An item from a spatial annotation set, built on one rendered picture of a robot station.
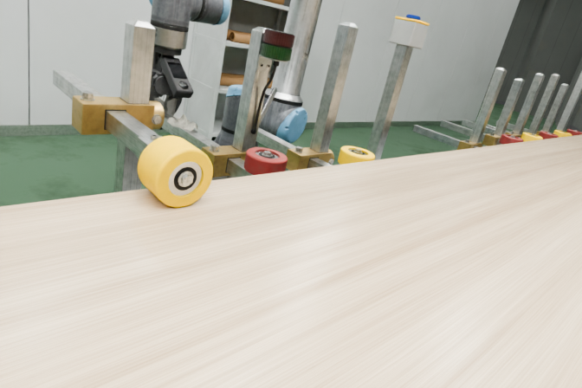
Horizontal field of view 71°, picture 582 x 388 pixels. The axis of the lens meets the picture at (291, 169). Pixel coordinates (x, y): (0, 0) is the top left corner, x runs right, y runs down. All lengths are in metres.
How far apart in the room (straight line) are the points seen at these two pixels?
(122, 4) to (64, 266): 3.15
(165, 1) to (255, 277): 0.76
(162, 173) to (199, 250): 0.11
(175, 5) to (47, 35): 2.38
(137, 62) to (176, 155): 0.25
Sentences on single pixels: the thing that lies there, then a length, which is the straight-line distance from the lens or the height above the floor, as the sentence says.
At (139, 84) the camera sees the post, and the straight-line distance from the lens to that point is 0.73.
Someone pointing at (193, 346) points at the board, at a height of 0.90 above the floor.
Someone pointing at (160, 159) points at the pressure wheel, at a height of 0.96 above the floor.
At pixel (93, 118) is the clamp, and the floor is 0.95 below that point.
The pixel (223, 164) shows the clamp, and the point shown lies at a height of 0.85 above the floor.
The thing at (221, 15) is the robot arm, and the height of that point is 1.13.
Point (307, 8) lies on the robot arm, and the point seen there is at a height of 1.20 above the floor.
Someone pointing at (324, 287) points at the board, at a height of 0.90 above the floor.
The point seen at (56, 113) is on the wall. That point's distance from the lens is 3.51.
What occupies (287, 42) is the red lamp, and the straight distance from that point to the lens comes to 0.80.
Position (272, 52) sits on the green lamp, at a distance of 0.80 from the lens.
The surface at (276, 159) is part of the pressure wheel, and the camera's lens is 0.76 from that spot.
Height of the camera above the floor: 1.15
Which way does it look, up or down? 19 degrees down
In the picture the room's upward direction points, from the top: 13 degrees clockwise
